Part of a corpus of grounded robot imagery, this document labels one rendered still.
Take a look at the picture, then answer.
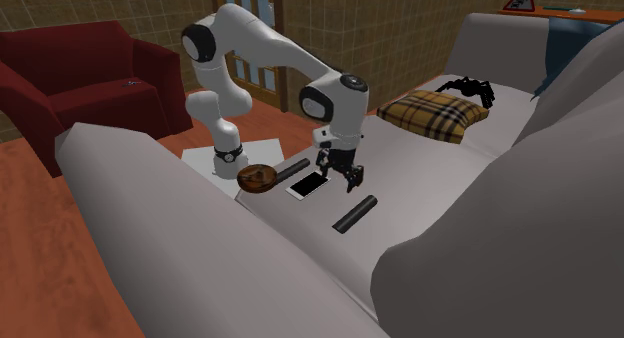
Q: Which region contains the brown pan with black handle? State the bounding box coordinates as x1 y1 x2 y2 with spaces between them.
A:
236 157 312 195

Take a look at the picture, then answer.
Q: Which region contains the wooden door with glass panes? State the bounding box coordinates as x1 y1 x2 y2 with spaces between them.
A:
209 0 289 113

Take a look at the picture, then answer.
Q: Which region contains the orange sideboard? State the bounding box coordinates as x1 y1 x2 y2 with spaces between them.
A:
497 0 624 26

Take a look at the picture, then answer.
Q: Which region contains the dark blue blanket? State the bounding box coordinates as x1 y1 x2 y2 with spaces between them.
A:
533 17 624 99

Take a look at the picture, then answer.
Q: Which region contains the pale grey robot stand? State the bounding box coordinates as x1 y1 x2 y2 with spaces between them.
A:
181 137 285 199

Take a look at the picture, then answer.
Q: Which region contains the dark red armchair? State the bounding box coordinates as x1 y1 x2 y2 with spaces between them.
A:
0 19 194 178

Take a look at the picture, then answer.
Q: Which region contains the black cylinder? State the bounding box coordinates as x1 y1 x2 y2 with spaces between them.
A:
331 194 379 235

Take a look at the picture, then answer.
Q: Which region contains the white phone with black screen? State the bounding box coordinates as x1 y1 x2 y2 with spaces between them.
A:
284 171 332 202

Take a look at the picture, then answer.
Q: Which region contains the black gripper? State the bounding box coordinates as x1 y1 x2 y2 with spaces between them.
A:
315 148 365 194

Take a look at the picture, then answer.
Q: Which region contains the yellow plaid cushion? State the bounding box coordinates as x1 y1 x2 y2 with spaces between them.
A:
376 89 490 145

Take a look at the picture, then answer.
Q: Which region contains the grey sofa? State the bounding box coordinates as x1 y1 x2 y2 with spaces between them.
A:
54 12 624 338

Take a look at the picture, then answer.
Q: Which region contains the black spider toy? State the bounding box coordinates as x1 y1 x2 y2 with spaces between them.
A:
435 75 496 110

